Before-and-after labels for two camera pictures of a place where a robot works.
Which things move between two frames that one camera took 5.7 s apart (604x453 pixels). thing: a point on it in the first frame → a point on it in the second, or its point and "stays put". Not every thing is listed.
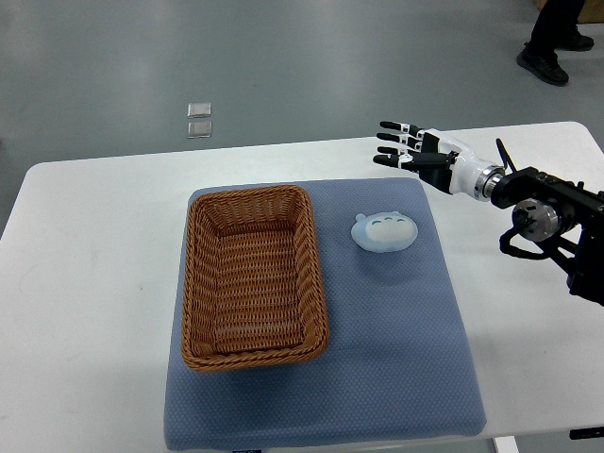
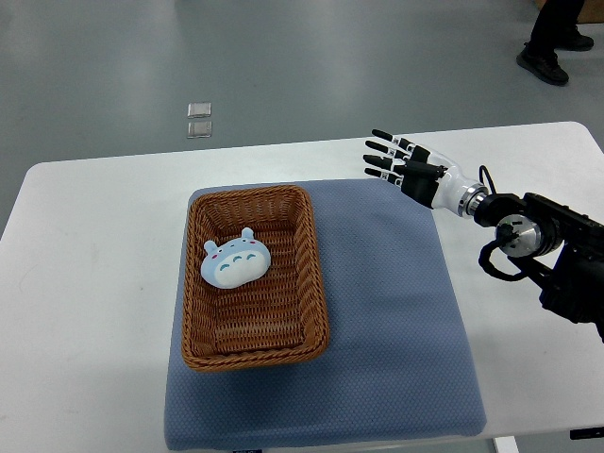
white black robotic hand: x=440 y=161 → x=426 y=176
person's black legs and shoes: x=555 y=28 stays put
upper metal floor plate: x=199 y=109 stays put
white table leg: x=506 y=444 stays put
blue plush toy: x=383 y=231 → x=235 y=262
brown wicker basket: x=252 y=289 stays put
